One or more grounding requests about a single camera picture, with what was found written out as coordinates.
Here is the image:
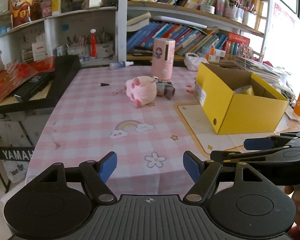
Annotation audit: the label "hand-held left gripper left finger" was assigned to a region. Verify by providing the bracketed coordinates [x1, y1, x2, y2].
[37, 151, 118, 204]

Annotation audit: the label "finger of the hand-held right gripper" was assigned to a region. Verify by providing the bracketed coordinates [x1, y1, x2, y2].
[209, 147, 293, 168]
[243, 131, 300, 151]

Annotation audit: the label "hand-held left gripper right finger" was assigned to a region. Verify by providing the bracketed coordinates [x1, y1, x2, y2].
[183, 151, 263, 204]

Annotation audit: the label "yellow cardboard box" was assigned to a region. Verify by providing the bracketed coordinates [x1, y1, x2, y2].
[194, 62, 290, 135]

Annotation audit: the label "pink plush toy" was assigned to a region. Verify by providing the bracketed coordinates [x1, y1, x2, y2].
[125, 75, 158, 108]

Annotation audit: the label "pink checkered tablecloth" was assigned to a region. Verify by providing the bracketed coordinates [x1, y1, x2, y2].
[25, 64, 300, 198]

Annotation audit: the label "cream mat orange border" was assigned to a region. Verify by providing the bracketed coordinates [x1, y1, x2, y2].
[174, 100, 300, 155]

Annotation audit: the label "stack of newspapers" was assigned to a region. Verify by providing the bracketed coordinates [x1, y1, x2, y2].
[230, 55, 294, 80]

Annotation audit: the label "small grey toy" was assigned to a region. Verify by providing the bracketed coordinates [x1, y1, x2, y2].
[157, 81, 176, 98]

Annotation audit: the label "white printed bag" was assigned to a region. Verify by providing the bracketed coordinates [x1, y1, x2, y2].
[2, 160, 29, 183]

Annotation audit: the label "black keyboard case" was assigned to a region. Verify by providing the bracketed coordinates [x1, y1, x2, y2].
[0, 54, 82, 115]

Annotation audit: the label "black keyboard stand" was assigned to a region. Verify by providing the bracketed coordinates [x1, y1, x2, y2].
[0, 116, 35, 193]

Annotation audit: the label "clear spray bottle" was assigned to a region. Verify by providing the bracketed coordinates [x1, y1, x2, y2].
[109, 60, 135, 70]

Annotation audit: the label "white plastic bag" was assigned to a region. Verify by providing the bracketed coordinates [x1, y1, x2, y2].
[184, 52, 208, 71]

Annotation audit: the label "long black box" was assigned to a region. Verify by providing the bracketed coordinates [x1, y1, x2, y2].
[14, 72, 55, 103]

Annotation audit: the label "red gift box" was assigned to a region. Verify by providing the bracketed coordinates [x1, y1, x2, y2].
[228, 32, 251, 43]

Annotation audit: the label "pink cylinder container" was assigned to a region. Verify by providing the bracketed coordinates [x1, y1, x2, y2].
[151, 37, 176, 82]

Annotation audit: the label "white pen holder box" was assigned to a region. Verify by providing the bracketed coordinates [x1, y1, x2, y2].
[66, 34, 114, 58]

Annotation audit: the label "red and white bottle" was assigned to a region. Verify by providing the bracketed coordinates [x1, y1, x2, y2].
[90, 29, 98, 58]

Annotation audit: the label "white pen cup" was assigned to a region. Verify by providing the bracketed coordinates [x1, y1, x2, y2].
[243, 11, 257, 29]

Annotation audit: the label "row of colourful books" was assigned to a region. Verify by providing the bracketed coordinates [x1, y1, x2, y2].
[127, 21, 228, 57]

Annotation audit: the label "red paper sheets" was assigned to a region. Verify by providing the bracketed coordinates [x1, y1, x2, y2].
[0, 56, 56, 105]

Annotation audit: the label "white box red label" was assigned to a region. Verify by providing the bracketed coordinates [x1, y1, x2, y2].
[31, 41, 48, 62]

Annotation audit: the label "white bottle yellow label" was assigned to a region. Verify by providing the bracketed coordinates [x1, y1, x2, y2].
[51, 0, 62, 15]

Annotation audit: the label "red and gold figurine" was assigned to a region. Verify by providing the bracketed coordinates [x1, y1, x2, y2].
[8, 0, 40, 28]

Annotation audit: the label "grey wall shelf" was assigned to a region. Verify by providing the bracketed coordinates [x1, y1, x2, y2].
[0, 6, 118, 65]

